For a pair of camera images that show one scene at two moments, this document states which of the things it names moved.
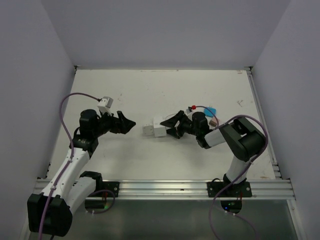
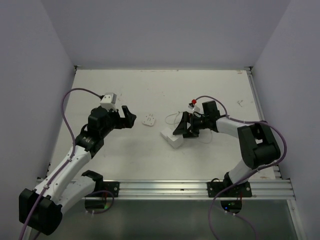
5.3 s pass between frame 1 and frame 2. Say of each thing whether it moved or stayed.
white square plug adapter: moved
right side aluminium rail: stayed
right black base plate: stayed
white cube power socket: moved
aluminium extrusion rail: stayed
